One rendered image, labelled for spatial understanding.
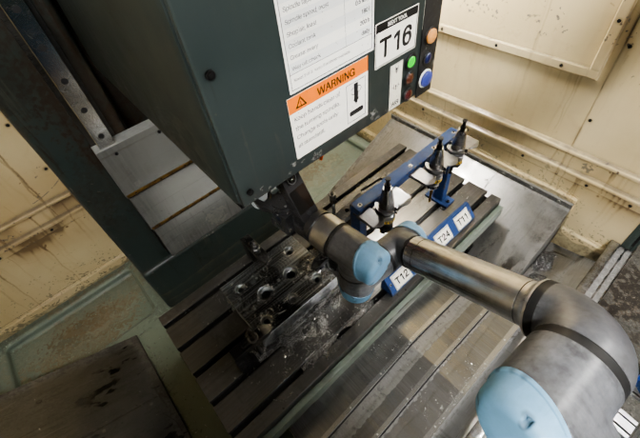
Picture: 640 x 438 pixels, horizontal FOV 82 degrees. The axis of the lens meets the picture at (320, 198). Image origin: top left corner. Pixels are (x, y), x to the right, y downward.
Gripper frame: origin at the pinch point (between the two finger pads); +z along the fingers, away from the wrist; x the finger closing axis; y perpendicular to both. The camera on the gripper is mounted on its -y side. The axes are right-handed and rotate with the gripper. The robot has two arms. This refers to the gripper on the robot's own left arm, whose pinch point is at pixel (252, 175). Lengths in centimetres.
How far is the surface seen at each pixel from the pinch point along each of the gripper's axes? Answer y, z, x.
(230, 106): -33.3, -18.6, -11.2
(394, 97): -19.7, -22.8, 18.8
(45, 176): 30, 84, -32
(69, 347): 90, 64, -67
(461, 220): 49, -32, 58
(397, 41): -29.9, -22.3, 18.6
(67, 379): 74, 41, -68
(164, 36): -42.0, -15.2, -14.3
